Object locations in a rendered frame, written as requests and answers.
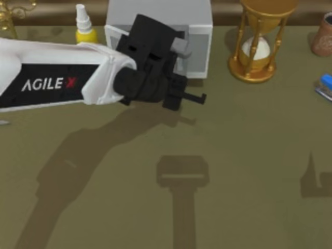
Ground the white microwave box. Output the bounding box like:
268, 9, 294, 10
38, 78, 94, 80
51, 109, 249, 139
104, 0, 214, 79

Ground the gold hourglass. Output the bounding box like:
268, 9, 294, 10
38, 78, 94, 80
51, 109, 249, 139
228, 0, 298, 84

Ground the yellow bottle with white cap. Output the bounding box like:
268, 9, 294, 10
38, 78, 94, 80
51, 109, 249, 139
75, 4, 99, 45

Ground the blue stapler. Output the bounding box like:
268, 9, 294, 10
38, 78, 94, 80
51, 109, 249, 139
314, 73, 332, 101

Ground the brown patterned cup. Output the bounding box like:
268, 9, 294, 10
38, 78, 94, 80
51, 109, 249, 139
311, 12, 332, 57

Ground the gold ornament stand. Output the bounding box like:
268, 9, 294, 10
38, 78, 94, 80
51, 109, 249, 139
0, 0, 37, 40

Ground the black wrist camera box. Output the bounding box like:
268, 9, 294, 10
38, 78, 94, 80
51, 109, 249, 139
115, 13, 180, 76

